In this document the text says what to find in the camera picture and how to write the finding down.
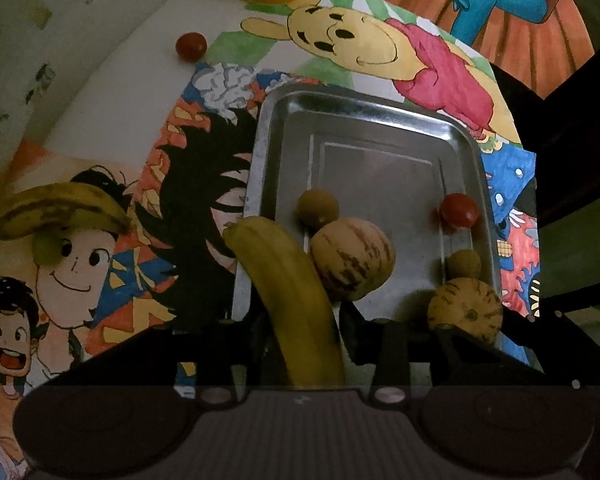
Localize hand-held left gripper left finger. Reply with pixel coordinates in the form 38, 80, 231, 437
45, 310, 277, 392

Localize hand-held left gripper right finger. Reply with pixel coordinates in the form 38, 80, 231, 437
339, 304, 576, 392

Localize yellow banana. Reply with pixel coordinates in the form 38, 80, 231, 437
0, 183, 133, 241
223, 216, 348, 391

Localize striped yellow melon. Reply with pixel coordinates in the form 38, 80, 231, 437
308, 217, 397, 301
426, 277, 504, 346

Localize small brown round fruit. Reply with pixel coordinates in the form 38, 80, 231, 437
297, 188, 340, 228
446, 249, 482, 281

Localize red cherry tomato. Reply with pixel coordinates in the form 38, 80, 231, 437
440, 193, 480, 228

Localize metal tray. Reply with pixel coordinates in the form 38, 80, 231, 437
230, 84, 503, 361

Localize colourful cartoon drawings sheets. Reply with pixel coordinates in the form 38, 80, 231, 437
82, 60, 538, 361

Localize cartoon boys drawing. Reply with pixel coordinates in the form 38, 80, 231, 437
0, 140, 181, 480

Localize small cherry tomato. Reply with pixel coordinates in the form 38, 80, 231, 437
175, 32, 208, 63

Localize wall poster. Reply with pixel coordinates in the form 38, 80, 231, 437
355, 0, 598, 100

